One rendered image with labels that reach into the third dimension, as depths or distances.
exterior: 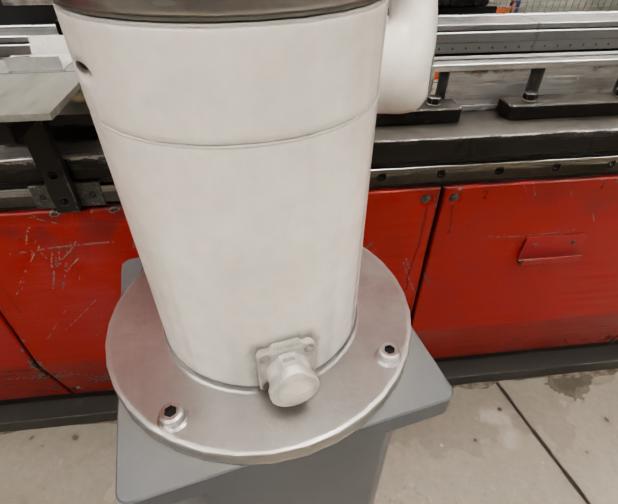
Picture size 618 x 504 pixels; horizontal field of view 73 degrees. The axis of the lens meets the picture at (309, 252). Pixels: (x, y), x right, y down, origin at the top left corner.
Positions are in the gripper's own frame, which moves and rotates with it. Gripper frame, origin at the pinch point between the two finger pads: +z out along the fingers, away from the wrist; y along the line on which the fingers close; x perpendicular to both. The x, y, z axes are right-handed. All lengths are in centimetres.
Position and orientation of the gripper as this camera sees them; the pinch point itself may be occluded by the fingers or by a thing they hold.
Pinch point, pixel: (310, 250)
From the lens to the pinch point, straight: 57.2
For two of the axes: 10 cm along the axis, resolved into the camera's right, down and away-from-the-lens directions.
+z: 0.0, 7.1, 7.0
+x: 10.0, 0.3, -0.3
